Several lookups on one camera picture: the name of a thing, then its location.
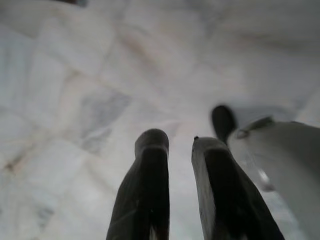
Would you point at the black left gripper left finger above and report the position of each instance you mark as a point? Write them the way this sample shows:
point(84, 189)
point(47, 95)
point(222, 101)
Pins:
point(145, 190)

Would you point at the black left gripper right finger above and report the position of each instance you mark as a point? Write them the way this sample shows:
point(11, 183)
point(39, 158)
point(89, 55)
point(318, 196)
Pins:
point(225, 195)

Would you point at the black robot foot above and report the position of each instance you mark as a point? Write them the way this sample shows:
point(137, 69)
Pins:
point(223, 122)

